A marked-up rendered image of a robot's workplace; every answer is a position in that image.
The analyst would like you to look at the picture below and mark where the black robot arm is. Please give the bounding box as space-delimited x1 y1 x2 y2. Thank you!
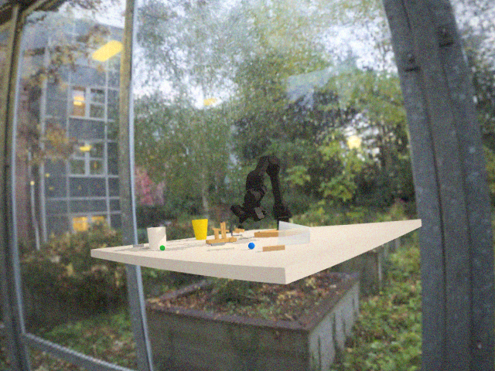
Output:
244 155 291 228

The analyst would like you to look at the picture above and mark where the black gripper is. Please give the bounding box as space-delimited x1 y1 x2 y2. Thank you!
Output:
230 202 261 224

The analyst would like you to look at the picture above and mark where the yellow cup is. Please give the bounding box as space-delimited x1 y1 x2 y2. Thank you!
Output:
192 220 208 240

